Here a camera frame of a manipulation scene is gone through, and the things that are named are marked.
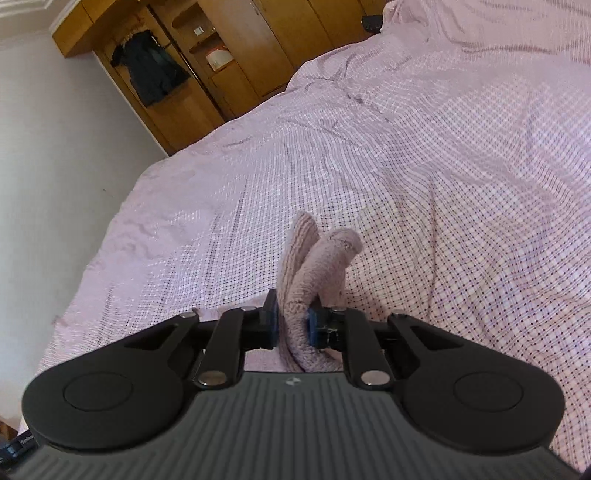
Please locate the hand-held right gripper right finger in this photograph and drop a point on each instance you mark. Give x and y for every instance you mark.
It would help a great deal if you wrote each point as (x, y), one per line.
(314, 328)

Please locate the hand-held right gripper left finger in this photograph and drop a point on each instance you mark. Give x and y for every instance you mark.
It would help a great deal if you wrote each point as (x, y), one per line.
(274, 318)

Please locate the dark hanging jacket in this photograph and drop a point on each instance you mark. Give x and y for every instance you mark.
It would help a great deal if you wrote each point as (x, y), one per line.
(150, 69)

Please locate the pink knit sweater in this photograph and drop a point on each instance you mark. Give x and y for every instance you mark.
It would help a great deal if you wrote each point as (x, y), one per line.
(318, 277)

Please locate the small black object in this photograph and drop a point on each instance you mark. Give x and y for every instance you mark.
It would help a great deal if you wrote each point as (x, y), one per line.
(372, 21)

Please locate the wooden wardrobe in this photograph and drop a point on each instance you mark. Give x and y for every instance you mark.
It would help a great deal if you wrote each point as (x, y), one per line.
(258, 50)

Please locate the pink checked bed sheet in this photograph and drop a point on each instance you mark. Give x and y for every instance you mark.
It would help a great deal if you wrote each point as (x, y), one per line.
(415, 161)

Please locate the white round container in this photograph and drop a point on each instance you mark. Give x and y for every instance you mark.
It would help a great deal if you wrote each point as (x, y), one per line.
(218, 60)

